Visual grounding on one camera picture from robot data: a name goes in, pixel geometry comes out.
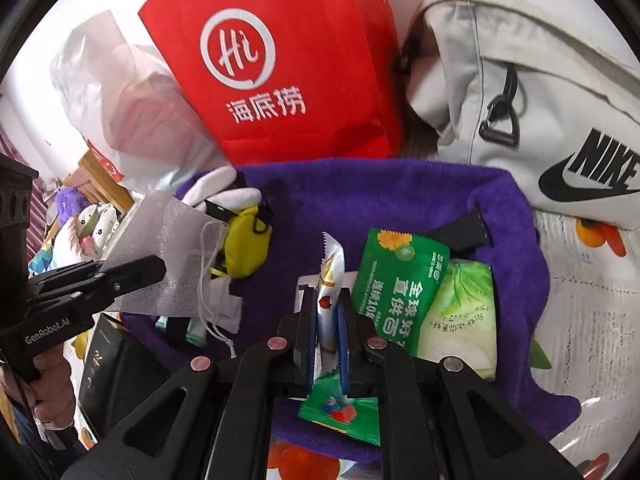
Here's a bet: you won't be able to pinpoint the strawberry candy sachet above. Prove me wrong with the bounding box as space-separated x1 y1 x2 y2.
298 232 380 445

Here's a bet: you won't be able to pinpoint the green snack packet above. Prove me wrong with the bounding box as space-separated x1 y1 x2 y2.
352 229 450 356

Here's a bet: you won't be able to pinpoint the green tissue pack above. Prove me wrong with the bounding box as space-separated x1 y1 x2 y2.
416 259 498 380

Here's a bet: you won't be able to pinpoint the dark green book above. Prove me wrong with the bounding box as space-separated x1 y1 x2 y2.
78 314 170 440

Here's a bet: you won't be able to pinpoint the white mesh drawstring bag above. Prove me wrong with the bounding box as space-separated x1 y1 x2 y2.
103 191 236 358

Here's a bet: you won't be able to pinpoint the left hand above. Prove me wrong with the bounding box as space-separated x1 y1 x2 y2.
1 344 76 429

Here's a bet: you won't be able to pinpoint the plush toys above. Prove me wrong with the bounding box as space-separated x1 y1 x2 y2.
27 188 122 276

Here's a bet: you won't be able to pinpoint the purple towel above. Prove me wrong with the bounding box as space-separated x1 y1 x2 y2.
119 156 584 465

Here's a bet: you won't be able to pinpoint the white Miniso plastic bag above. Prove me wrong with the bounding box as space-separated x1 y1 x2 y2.
51 11 228 194

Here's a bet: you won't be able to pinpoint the fruit print table cover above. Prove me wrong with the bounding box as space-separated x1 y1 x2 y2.
64 206 640 480

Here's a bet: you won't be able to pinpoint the red paper bag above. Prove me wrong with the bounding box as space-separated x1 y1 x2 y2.
139 0 404 165

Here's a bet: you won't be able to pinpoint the grey Nike bag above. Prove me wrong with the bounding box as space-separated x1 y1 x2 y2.
404 0 639 230

